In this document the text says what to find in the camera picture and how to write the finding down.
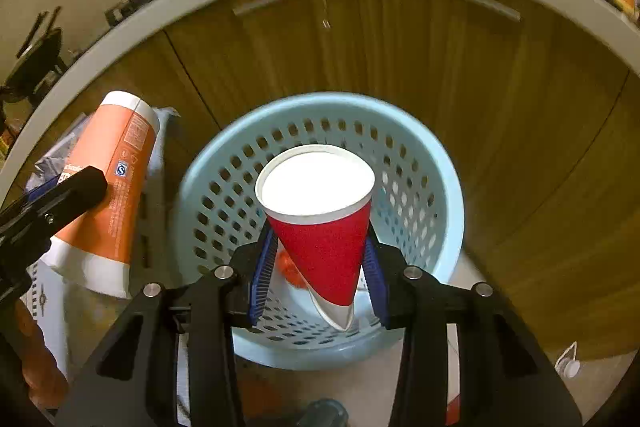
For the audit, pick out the person's left hand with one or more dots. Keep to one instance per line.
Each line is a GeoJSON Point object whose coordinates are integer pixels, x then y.
{"type": "Point", "coordinates": [35, 357]}

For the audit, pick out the light blue plastic basket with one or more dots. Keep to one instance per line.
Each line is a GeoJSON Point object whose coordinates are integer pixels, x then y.
{"type": "Point", "coordinates": [430, 187]}

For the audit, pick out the red paper cup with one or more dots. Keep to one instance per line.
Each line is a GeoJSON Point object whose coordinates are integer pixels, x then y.
{"type": "Point", "coordinates": [325, 247]}

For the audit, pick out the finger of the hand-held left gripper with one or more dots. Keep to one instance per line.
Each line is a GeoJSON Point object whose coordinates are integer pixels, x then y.
{"type": "Point", "coordinates": [75, 192]}

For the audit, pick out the white plug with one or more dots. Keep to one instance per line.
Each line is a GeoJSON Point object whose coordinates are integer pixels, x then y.
{"type": "Point", "coordinates": [570, 364]}

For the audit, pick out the orange white cardboard tube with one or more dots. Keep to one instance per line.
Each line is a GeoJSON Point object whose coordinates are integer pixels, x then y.
{"type": "Point", "coordinates": [105, 207]}

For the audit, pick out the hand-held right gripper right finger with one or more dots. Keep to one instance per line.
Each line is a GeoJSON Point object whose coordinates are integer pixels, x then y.
{"type": "Point", "coordinates": [377, 292]}

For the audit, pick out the black wok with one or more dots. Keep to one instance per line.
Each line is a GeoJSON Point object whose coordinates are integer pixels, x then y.
{"type": "Point", "coordinates": [35, 62]}

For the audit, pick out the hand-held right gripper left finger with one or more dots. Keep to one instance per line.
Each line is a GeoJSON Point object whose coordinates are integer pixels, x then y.
{"type": "Point", "coordinates": [265, 277]}

